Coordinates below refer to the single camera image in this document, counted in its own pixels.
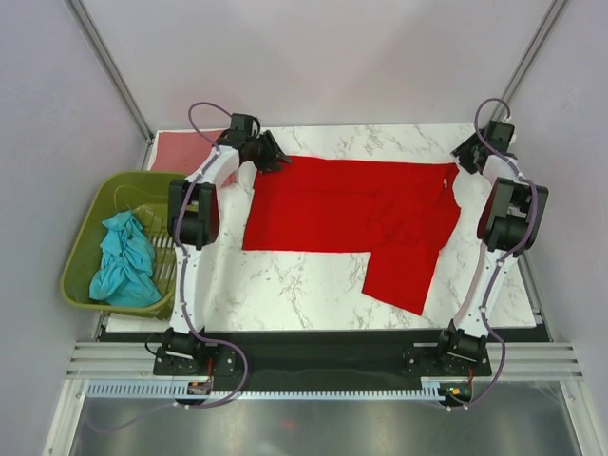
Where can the red t shirt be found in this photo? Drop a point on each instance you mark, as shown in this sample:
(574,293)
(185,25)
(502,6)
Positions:
(401,214)

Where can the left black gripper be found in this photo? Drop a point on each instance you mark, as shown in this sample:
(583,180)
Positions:
(274,153)

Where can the olive green laundry basket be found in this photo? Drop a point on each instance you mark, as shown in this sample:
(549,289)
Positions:
(145,194)

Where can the white slotted cable duct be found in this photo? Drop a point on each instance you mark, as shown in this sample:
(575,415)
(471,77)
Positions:
(186,390)

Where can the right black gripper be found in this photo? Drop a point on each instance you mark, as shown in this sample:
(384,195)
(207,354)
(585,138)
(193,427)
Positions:
(464,151)

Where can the folded pink t shirt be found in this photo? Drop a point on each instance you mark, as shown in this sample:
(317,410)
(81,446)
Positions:
(182,151)

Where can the aluminium frame post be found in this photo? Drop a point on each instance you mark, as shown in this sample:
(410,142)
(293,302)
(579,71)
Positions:
(532,52)
(101,51)

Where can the teal t shirt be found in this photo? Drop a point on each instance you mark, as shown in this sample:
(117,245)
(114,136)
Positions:
(125,275)

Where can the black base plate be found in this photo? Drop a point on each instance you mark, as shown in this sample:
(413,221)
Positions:
(326,361)

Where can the right aluminium frame post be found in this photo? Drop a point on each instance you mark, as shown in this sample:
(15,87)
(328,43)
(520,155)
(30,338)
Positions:
(532,52)

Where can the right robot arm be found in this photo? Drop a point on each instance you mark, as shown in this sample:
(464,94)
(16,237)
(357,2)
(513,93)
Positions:
(508,227)

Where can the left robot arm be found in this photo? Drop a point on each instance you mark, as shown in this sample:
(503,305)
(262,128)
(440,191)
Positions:
(193,221)

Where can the left aluminium frame post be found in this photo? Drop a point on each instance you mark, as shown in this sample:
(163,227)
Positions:
(101,51)

